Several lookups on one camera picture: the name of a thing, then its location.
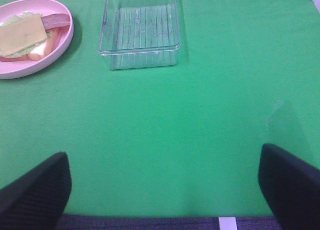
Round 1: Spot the pink round plate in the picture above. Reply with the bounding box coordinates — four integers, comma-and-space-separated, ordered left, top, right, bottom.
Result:
0, 0, 74, 79

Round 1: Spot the clear right plastic container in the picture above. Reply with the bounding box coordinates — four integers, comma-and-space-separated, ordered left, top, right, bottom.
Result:
98, 0, 181, 70

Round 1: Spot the green lettuce leaf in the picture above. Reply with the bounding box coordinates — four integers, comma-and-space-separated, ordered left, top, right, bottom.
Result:
0, 11, 57, 58

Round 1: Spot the white bread slice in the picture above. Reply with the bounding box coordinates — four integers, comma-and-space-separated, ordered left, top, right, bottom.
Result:
0, 27, 62, 63

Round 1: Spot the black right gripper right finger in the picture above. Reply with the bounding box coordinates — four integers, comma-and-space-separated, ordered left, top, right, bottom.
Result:
258, 143, 320, 229

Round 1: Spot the yellow cheese slice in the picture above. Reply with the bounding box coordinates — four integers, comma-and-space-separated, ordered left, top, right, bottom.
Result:
0, 14, 48, 57

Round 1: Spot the green tablecloth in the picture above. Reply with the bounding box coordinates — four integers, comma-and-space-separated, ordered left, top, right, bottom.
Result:
0, 0, 320, 216

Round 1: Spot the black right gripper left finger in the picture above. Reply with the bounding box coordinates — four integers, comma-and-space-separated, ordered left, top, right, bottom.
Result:
0, 152, 72, 229

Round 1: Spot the bacon strip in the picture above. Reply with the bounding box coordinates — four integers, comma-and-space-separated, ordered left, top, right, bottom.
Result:
41, 14, 71, 31

